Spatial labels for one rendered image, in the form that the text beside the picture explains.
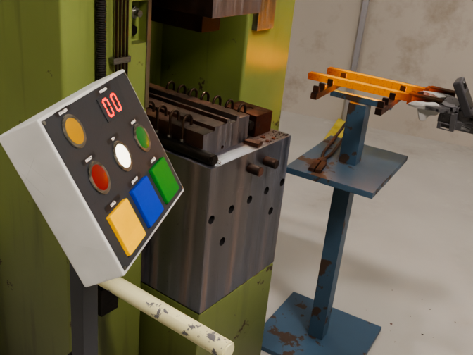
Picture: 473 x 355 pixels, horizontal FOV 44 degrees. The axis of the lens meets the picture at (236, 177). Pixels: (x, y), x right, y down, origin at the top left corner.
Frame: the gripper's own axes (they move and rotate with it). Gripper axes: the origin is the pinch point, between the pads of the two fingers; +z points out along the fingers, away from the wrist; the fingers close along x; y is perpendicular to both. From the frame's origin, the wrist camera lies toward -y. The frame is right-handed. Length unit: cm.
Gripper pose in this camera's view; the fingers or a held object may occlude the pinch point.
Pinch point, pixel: (416, 96)
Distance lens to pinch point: 195.5
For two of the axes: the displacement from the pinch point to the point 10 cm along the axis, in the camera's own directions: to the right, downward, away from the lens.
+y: 0.1, 8.4, 5.4
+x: 5.4, -4.6, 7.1
